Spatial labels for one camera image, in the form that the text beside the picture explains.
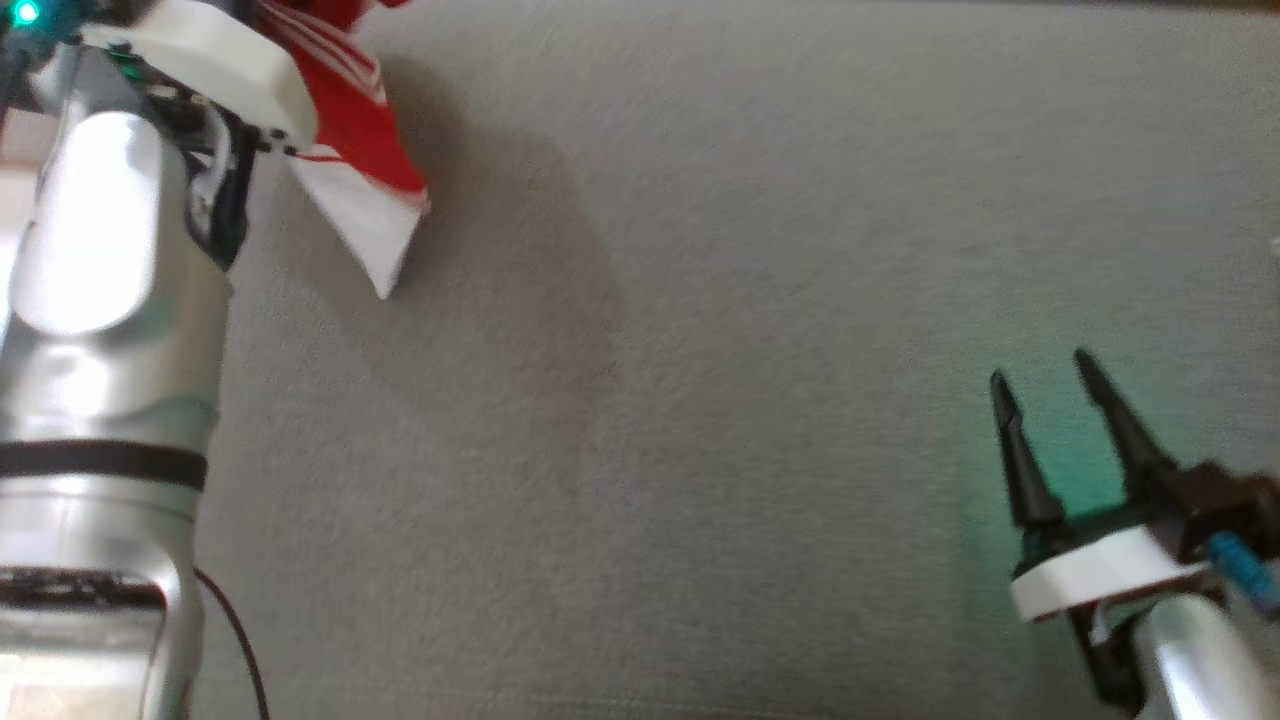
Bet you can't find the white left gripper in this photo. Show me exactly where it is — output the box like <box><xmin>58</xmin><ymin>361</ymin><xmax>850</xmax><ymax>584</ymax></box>
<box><xmin>80</xmin><ymin>0</ymin><xmax>319</xmax><ymax>153</ymax></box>

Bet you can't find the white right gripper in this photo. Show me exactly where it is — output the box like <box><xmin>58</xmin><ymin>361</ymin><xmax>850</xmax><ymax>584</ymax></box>
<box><xmin>990</xmin><ymin>348</ymin><xmax>1213</xmax><ymax>623</ymax></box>

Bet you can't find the red white shirt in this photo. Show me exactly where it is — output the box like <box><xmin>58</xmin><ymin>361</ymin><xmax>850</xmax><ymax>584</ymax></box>
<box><xmin>255</xmin><ymin>0</ymin><xmax>432</xmax><ymax>300</ymax></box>

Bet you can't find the teal right camera cable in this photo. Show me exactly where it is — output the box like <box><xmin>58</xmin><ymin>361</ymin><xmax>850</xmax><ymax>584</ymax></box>
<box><xmin>1208</xmin><ymin>533</ymin><xmax>1280</xmax><ymax>613</ymax></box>

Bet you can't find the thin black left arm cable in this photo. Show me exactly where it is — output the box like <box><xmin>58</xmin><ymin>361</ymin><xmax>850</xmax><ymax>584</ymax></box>
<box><xmin>195</xmin><ymin>568</ymin><xmax>271</xmax><ymax>720</ymax></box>

